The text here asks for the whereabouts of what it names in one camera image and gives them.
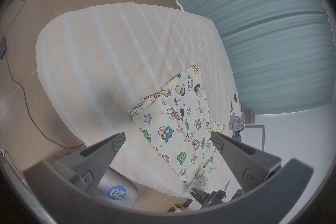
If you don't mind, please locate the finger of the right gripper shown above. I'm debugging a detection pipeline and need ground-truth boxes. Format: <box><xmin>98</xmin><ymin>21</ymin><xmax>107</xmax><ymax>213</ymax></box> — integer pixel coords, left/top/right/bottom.
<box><xmin>190</xmin><ymin>187</ymin><xmax>227</xmax><ymax>209</ymax></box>

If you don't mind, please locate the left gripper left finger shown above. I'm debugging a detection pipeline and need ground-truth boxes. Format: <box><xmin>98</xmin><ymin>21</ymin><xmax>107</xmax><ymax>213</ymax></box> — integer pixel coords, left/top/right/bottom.
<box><xmin>51</xmin><ymin>132</ymin><xmax>127</xmax><ymax>194</ymax></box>

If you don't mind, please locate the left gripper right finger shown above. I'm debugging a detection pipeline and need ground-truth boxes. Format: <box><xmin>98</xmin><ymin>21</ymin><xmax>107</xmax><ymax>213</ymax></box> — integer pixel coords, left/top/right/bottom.
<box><xmin>210</xmin><ymin>131</ymin><xmax>283</xmax><ymax>195</ymax></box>

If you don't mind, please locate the white printed pyjama top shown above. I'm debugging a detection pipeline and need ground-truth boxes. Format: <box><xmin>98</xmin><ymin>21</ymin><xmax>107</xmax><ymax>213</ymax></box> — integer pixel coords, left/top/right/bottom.
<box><xmin>128</xmin><ymin>65</ymin><xmax>226</xmax><ymax>187</ymax></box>

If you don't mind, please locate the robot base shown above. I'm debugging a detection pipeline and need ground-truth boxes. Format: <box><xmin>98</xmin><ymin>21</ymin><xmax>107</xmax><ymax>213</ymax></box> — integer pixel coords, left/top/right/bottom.
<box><xmin>94</xmin><ymin>165</ymin><xmax>139</xmax><ymax>208</ymax></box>

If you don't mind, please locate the pile of clothes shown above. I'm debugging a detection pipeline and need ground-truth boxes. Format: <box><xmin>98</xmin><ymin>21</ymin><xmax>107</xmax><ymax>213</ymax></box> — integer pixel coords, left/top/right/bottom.
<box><xmin>229</xmin><ymin>94</ymin><xmax>246</xmax><ymax>131</ymax></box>

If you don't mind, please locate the grey bedside table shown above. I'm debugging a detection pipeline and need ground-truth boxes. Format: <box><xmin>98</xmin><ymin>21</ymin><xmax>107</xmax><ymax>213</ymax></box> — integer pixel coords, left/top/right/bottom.
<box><xmin>241</xmin><ymin>103</ymin><xmax>256</xmax><ymax>124</ymax></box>

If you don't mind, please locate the bed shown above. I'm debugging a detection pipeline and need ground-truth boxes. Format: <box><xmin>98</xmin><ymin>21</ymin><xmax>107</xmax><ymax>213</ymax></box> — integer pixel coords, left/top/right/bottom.
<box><xmin>35</xmin><ymin>2</ymin><xmax>265</xmax><ymax>201</ymax></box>

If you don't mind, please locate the black power adapter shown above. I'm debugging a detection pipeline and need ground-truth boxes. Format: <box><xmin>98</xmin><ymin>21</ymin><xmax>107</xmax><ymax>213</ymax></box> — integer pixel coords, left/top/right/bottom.
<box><xmin>0</xmin><ymin>37</ymin><xmax>7</xmax><ymax>60</ymax></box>

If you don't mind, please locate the black cable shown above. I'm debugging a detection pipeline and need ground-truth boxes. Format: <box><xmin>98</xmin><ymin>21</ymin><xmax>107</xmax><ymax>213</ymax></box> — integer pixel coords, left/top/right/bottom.
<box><xmin>0</xmin><ymin>0</ymin><xmax>79</xmax><ymax>150</ymax></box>

